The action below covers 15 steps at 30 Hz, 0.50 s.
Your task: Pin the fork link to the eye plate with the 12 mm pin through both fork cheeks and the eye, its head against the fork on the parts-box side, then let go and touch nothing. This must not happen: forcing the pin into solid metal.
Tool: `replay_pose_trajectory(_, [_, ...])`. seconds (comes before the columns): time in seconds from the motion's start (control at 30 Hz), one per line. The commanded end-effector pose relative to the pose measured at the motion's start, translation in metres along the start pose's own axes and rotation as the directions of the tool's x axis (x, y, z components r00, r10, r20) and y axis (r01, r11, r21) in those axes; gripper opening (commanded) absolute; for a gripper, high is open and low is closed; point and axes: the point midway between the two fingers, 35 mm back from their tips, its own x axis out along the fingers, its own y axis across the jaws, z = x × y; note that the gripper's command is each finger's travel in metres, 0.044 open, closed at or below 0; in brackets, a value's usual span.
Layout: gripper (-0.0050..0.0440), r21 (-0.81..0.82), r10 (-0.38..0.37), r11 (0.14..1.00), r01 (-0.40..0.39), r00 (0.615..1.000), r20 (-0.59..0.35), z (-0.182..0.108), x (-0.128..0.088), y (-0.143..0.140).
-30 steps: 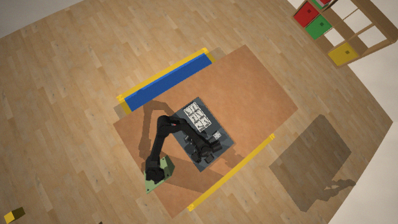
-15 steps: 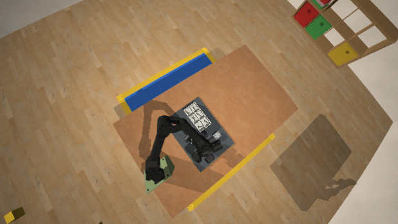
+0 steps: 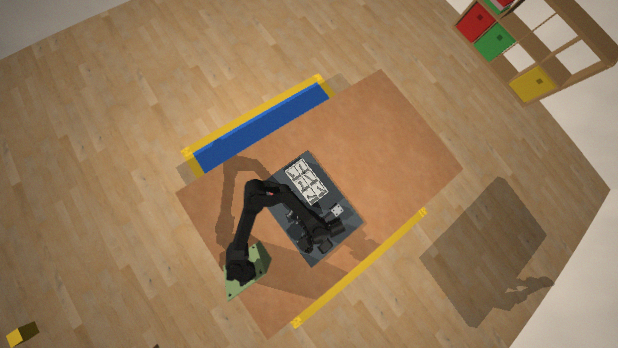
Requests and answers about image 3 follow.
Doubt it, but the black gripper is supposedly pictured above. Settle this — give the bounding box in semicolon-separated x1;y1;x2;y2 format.
297;218;333;254

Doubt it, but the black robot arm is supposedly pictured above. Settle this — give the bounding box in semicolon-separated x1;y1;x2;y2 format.
226;179;345;287

